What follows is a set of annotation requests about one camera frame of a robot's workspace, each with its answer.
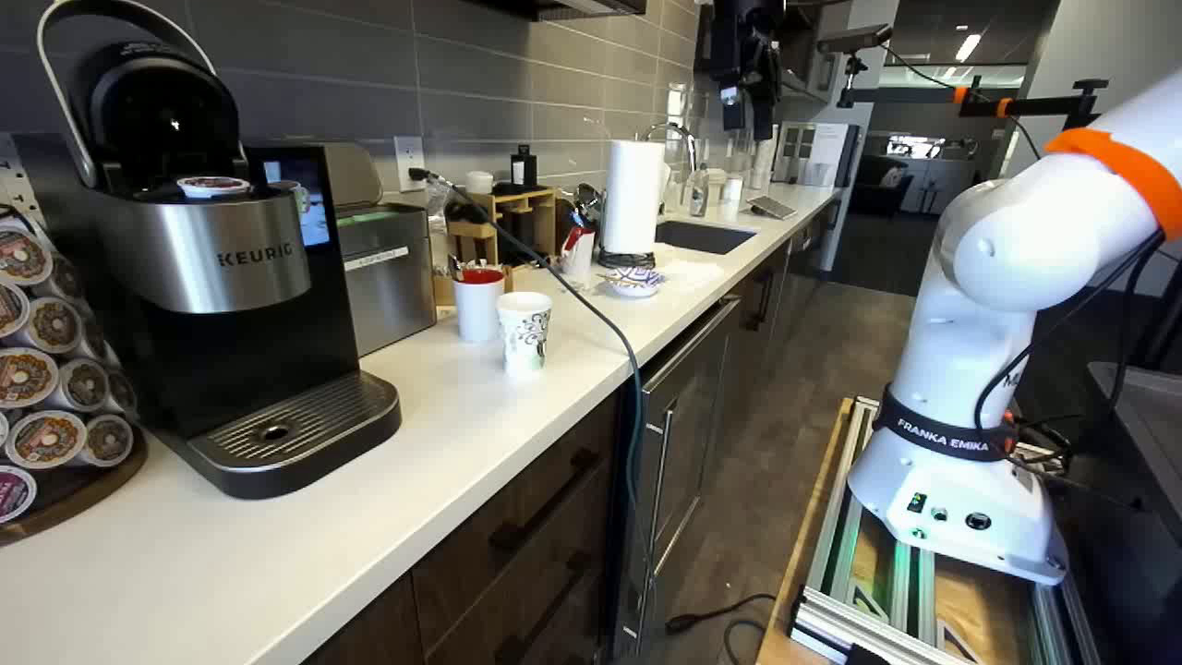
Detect wooden counter organizer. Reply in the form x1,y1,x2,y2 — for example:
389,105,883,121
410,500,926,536
443,182,561,270

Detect dark wood cabinet drawers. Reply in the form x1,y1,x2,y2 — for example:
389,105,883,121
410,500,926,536
306,207,847,665

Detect printed paper cup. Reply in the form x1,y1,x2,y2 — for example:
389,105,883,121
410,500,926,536
494,287,554,382

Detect white cup with red stirrers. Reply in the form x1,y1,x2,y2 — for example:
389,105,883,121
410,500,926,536
559,225,598,284

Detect white mug red inside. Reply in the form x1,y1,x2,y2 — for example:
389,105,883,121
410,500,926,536
452,261,511,347

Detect white paper towel roll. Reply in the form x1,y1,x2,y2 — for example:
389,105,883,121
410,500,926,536
598,135,670,258

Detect kitchen sink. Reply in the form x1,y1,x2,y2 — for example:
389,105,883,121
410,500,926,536
652,218,757,258

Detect black canister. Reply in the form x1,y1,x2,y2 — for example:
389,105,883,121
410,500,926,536
506,139,538,191

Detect black silver Keurig coffee maker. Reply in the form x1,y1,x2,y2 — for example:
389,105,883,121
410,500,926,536
34,0,405,504

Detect coffee pod carousel rack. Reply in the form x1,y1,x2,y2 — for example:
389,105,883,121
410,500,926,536
0,133,151,547

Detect dark green power cable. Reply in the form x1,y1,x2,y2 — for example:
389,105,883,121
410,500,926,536
410,167,656,665

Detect white wall outlet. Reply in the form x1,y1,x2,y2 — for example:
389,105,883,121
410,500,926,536
391,133,427,191

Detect black floor cable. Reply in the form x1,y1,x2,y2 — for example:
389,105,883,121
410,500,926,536
660,592,779,665

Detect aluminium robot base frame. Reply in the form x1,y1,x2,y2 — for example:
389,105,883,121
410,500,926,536
785,393,1085,665

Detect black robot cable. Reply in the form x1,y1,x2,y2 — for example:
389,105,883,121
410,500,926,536
970,233,1166,437

